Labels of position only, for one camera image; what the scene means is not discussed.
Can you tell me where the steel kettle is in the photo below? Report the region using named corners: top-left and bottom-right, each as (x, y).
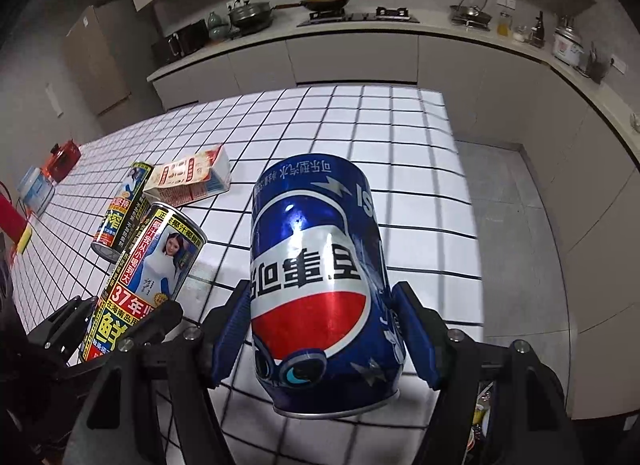
top-left (449, 0), bottom-right (493, 26)

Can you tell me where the red plastic item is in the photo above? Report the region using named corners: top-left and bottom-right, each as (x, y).
top-left (0, 195), bottom-right (31, 242)

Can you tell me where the blue and white container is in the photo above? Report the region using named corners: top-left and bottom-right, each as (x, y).
top-left (17, 166), bottom-right (56, 216)

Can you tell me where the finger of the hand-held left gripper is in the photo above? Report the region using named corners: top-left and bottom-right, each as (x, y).
top-left (27, 295), bottom-right (99, 362)
top-left (107, 299), bottom-right (183, 355)

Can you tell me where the gas stove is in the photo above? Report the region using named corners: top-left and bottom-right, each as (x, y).
top-left (297, 7), bottom-right (421, 27)

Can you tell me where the kitchen counter with cabinets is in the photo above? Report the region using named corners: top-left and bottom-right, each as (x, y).
top-left (146, 20), bottom-right (640, 421)

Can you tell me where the blue soda can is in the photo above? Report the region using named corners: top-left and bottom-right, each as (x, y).
top-left (249, 154), bottom-right (407, 420)

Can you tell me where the black toaster oven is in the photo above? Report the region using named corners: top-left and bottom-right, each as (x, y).
top-left (151, 20), bottom-right (208, 63)

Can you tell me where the red box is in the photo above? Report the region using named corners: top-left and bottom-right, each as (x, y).
top-left (41, 140), bottom-right (82, 182)

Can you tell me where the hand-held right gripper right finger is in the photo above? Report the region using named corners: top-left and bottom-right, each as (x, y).
top-left (392, 281), bottom-right (586, 465)

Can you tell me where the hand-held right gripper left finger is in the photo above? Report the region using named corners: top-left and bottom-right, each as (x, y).
top-left (67, 280), bottom-right (251, 465)

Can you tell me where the frying pan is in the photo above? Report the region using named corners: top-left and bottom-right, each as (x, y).
top-left (272, 0), bottom-right (351, 14)

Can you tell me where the red and white carton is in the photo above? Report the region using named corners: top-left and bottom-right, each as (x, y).
top-left (143, 144), bottom-right (232, 206)

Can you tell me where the black printed tall can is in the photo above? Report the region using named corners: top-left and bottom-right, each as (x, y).
top-left (79, 202), bottom-right (208, 363)
top-left (91, 162), bottom-right (154, 263)

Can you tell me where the wok with lid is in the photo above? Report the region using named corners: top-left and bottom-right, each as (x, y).
top-left (229, 1), bottom-right (275, 28)

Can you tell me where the white rice cooker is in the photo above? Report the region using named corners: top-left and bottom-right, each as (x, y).
top-left (553, 17), bottom-right (585, 66)

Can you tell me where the utensil holder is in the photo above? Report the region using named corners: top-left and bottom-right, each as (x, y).
top-left (585, 45), bottom-right (612, 83)

